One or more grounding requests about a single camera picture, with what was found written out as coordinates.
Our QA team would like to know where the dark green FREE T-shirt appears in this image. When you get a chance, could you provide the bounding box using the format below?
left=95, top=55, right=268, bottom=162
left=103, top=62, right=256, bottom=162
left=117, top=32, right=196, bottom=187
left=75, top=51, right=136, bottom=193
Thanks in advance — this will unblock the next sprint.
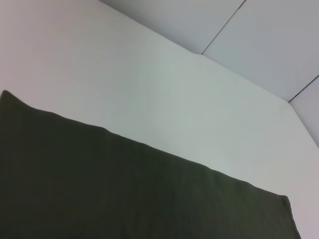
left=0, top=90, right=301, bottom=239

